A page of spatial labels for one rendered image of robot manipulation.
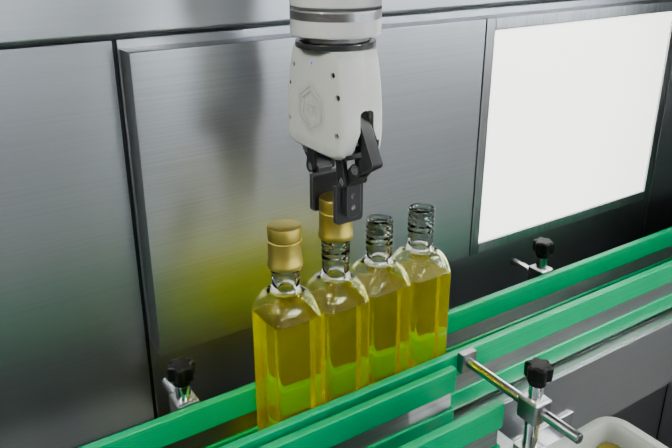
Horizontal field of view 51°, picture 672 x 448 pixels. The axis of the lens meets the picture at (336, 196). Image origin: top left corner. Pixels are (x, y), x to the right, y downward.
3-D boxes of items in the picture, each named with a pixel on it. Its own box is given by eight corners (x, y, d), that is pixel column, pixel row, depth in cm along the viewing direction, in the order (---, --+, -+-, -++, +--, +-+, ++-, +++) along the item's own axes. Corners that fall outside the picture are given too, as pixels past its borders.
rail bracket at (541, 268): (516, 302, 111) (524, 224, 107) (550, 321, 106) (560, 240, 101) (498, 309, 109) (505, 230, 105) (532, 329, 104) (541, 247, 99)
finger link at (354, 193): (331, 158, 67) (332, 223, 69) (351, 167, 64) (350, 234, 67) (359, 152, 68) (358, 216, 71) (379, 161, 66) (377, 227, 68)
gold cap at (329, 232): (340, 226, 74) (340, 187, 73) (360, 238, 72) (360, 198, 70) (311, 234, 73) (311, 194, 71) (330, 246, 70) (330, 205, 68)
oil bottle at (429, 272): (415, 383, 91) (422, 232, 84) (444, 406, 87) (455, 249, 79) (380, 398, 88) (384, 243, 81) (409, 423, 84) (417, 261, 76)
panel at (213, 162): (633, 192, 128) (665, -2, 115) (648, 197, 125) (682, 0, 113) (151, 345, 82) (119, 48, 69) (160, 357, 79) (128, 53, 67)
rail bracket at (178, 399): (188, 431, 83) (178, 333, 78) (211, 465, 78) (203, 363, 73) (155, 443, 81) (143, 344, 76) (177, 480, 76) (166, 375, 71)
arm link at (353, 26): (270, 4, 65) (271, 37, 66) (322, 13, 59) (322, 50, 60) (344, -1, 70) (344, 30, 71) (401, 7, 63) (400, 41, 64)
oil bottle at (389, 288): (379, 398, 88) (383, 243, 81) (407, 423, 84) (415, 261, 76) (342, 414, 85) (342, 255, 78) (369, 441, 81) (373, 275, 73)
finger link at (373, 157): (340, 85, 65) (323, 128, 69) (383, 145, 61) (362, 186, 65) (351, 83, 65) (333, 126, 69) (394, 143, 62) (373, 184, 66)
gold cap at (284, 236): (299, 274, 68) (299, 233, 67) (263, 272, 69) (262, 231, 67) (305, 258, 72) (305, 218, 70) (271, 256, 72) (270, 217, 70)
